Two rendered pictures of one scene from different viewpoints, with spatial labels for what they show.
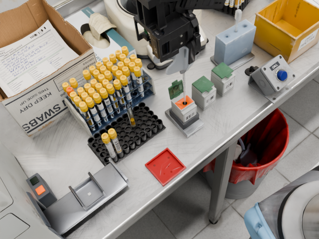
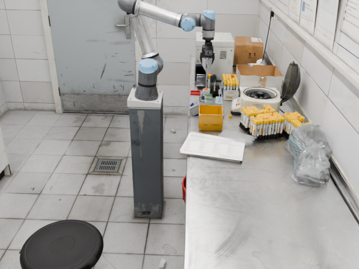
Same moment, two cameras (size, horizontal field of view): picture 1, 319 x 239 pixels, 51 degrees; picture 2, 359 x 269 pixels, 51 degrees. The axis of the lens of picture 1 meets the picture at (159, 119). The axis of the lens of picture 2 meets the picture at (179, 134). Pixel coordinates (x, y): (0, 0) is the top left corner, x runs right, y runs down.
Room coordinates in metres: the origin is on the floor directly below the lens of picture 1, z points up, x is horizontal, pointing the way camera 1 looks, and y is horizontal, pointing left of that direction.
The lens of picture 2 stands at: (1.56, -2.07, 1.81)
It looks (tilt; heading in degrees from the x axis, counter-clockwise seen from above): 28 degrees down; 123
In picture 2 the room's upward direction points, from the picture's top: 1 degrees clockwise
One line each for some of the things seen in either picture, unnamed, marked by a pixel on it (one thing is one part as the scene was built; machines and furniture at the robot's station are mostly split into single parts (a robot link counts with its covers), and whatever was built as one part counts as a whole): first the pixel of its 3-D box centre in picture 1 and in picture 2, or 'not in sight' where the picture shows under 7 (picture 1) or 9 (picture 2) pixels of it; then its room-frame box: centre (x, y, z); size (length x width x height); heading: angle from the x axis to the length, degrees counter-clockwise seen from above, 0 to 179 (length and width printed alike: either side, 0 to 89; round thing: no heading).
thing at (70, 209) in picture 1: (79, 199); (201, 77); (0.26, 0.19, 0.92); 0.21 x 0.07 x 0.05; 122
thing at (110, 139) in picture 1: (123, 124); (213, 85); (0.43, 0.09, 0.93); 0.17 x 0.09 x 0.11; 122
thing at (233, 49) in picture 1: (233, 45); (218, 107); (0.63, -0.22, 0.92); 0.10 x 0.07 x 0.10; 117
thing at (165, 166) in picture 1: (165, 166); (195, 92); (0.33, 0.00, 0.88); 0.07 x 0.07 x 0.01; 32
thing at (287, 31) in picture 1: (287, 28); (210, 118); (0.66, -0.38, 0.93); 0.13 x 0.13 x 0.10; 31
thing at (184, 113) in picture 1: (183, 109); (205, 93); (0.45, -0.06, 0.92); 0.05 x 0.04 x 0.06; 29
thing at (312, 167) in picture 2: not in sight; (312, 160); (1.28, -0.55, 0.94); 0.20 x 0.17 x 0.14; 96
